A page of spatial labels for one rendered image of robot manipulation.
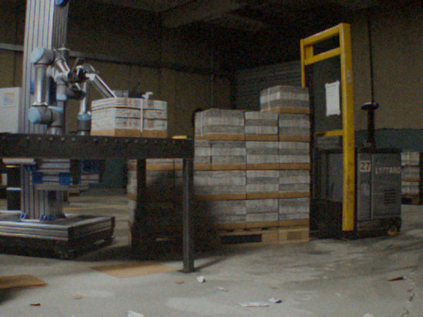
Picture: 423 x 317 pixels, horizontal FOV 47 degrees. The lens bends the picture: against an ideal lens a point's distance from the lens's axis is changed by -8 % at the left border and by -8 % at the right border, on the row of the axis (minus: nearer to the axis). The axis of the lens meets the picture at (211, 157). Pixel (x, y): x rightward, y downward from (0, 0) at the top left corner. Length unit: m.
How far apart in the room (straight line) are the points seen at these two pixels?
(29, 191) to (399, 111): 7.92
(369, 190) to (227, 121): 1.38
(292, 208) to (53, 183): 1.93
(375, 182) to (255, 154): 1.12
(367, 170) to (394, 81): 6.14
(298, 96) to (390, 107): 6.29
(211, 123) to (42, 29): 1.51
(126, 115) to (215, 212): 1.34
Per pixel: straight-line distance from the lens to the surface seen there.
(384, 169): 4.68
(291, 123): 4.33
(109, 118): 3.07
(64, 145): 2.69
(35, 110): 3.61
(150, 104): 3.16
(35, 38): 4.11
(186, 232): 3.15
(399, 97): 10.48
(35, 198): 3.98
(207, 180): 4.03
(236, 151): 4.12
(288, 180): 4.31
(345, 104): 4.41
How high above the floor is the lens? 0.65
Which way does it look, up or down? 1 degrees up
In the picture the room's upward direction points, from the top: straight up
